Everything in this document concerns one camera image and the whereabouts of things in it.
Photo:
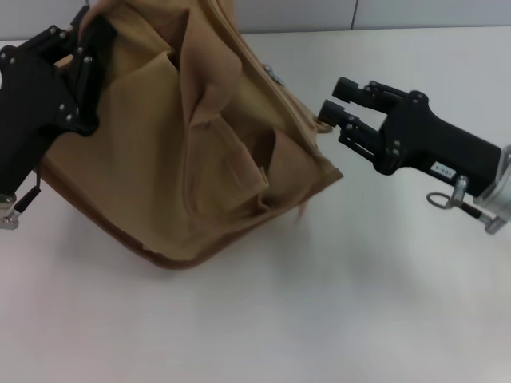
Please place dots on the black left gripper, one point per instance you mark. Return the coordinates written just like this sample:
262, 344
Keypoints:
28, 103

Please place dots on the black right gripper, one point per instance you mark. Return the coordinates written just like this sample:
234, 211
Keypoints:
431, 143

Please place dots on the metal zipper pull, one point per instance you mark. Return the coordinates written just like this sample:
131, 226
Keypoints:
273, 76

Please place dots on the khaki fabric food bag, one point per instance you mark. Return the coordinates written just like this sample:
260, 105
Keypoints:
159, 159

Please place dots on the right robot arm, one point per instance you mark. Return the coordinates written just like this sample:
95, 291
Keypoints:
501, 191

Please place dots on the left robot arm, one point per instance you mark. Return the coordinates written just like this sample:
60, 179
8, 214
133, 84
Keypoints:
6, 198

